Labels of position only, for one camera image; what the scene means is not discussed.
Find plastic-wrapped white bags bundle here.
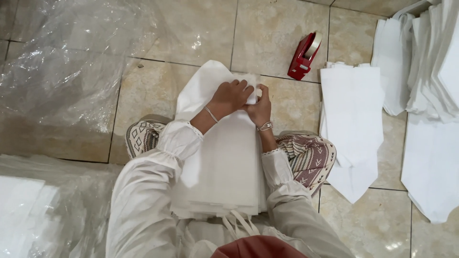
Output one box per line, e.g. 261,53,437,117
0,154,124,258

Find clear plastic sheet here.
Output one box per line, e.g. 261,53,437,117
0,0,201,126

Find stack of white fabric bags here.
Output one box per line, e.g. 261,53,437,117
170,107,268,220

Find silver bracelet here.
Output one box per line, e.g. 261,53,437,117
203,106,219,123

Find flat white bags pile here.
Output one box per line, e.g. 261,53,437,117
400,113,459,224

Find pink headscarf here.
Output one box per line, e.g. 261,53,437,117
211,235,309,258

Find person's right hand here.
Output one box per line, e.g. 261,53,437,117
242,84,272,127

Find person's left hand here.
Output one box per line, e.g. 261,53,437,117
207,79,255,118

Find patterned trousers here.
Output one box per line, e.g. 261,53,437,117
125,120,337,197

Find heap of white bags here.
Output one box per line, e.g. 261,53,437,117
371,0,459,124

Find white fabric bag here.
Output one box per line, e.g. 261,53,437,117
174,60,262,122

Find red tape dispenser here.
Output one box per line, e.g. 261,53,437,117
287,32,322,81

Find pile of folded white bags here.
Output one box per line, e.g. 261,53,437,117
319,62,386,204

